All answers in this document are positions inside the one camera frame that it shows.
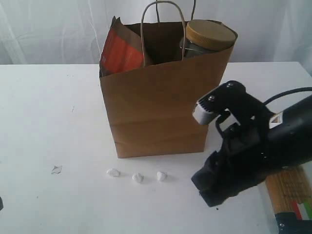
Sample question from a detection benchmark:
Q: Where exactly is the nut jar gold lid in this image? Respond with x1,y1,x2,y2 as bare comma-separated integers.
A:
179,19,237,58

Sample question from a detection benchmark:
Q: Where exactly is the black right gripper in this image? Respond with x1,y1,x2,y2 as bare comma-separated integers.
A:
191,97,312,207

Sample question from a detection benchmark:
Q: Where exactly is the brown kraft pouch orange label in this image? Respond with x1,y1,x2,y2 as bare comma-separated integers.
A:
99,17,154,77

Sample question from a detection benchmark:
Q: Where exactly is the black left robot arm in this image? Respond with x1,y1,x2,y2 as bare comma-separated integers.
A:
0,197,3,210

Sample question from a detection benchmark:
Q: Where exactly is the brown paper shopping bag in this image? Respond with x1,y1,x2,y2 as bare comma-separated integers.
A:
98,0,239,159

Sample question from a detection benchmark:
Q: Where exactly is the spaghetti packet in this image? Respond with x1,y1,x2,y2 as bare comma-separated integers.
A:
265,166,312,221

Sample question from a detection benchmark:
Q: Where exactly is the small torn paper scrap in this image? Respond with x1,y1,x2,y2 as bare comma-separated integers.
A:
51,165,62,175

